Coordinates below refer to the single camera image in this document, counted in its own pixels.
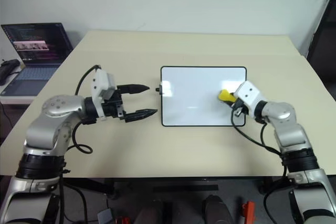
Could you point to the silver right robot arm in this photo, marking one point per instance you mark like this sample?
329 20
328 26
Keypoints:
291 134

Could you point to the open grey laptop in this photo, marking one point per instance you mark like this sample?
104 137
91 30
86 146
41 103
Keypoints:
34 51

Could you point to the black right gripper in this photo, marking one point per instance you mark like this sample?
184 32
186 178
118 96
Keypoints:
239 108

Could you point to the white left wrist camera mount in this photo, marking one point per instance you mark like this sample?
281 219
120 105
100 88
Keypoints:
101 82

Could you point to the yellow whiteboard eraser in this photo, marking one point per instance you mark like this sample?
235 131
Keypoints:
225 95

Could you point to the dark rounded shape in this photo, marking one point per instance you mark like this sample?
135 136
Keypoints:
218 209

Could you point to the red clamp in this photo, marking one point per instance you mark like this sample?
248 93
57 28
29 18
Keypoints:
249 212
123 220

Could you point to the grey foot pedal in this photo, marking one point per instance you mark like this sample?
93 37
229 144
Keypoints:
105 216

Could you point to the black table frame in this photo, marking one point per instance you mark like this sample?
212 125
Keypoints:
99 186

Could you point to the black handheld device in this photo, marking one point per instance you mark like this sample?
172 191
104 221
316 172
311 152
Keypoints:
8 70

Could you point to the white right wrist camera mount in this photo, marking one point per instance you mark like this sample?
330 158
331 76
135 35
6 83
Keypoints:
249 94

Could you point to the black-framed whiteboard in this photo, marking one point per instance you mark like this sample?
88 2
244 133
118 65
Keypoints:
194 98

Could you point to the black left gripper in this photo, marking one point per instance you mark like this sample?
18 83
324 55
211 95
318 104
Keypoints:
113 106

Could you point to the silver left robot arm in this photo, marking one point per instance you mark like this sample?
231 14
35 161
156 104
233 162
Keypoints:
50 127

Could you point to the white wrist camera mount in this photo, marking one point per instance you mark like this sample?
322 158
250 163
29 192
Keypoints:
101 82
249 94

